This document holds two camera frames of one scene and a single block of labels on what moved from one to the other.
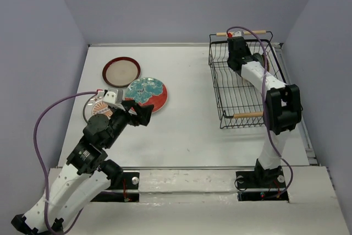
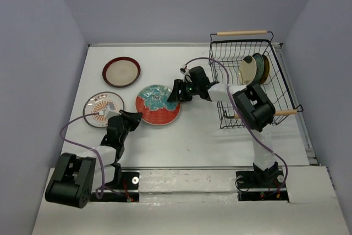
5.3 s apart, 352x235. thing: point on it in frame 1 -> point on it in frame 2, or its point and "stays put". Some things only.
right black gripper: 248,49 -> 179,85
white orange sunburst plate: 95,105 stays put
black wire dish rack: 245,67 stays put
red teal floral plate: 147,91 -> 152,102
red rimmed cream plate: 119,71 stays put
